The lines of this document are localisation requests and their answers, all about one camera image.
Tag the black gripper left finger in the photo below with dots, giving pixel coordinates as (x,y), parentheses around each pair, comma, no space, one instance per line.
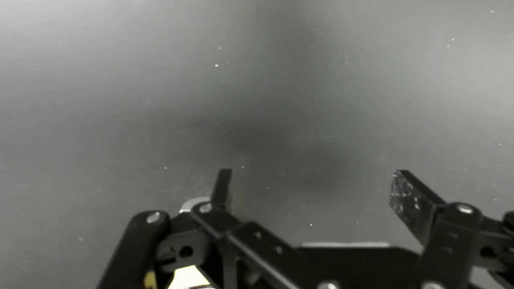
(161,250)

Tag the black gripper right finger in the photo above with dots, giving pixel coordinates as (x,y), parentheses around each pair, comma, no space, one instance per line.
(455,241)

